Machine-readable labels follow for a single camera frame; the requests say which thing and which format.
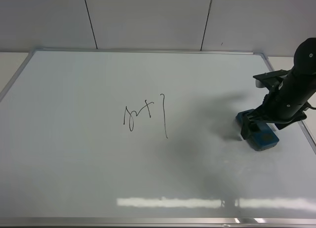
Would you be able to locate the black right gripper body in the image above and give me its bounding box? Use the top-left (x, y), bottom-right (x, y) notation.
top-left (251, 70), bottom-right (307, 126)

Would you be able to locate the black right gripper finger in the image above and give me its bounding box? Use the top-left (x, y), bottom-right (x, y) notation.
top-left (275, 123), bottom-right (286, 130)
top-left (241, 118), bottom-right (259, 140)

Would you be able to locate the blue board eraser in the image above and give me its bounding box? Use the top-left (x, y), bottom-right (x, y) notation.
top-left (236, 109), bottom-right (279, 152)

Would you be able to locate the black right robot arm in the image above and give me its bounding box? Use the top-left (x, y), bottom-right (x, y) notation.
top-left (241, 38), bottom-right (316, 139)

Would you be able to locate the white whiteboard with aluminium frame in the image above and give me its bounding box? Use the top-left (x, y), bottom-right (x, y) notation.
top-left (0, 49), bottom-right (316, 228)

